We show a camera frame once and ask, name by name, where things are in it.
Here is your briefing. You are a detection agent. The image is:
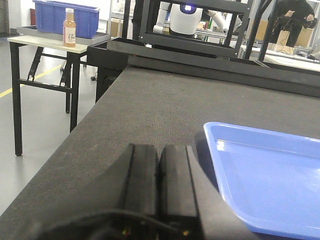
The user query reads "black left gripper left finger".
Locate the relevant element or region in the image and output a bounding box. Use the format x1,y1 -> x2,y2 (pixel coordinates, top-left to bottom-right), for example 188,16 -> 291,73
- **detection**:
98,143 -> 160,218

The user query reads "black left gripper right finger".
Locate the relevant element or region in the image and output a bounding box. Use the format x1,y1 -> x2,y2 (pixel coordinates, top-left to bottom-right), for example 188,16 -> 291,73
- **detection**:
159,145 -> 247,237

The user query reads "blue plastic tray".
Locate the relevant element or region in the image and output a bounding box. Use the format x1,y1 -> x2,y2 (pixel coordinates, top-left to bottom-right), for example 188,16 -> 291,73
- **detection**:
203,122 -> 320,240

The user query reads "grey flat tray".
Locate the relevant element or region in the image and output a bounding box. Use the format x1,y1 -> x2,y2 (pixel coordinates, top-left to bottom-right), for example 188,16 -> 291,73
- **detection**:
16,25 -> 111,46

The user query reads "white top folding table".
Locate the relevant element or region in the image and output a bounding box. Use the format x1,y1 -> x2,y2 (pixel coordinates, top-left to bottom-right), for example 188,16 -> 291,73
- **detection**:
7,35 -> 90,157

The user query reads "orange drink bottle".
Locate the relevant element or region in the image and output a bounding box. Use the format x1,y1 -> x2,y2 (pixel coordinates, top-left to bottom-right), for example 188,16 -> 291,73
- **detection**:
63,8 -> 76,48

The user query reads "white humanoid robot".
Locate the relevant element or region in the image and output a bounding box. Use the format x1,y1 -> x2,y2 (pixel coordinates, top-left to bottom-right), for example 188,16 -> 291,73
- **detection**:
152,1 -> 230,38

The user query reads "blue storage bin on table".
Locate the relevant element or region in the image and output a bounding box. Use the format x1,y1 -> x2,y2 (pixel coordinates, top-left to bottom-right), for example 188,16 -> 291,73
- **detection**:
34,0 -> 100,39

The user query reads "person in black clothes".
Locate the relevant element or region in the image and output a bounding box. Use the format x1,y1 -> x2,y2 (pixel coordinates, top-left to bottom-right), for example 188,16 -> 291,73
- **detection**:
269,0 -> 318,47

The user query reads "black metal frame rack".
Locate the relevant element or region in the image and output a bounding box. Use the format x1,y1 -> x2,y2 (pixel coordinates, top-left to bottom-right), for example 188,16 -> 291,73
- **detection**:
107,0 -> 253,58

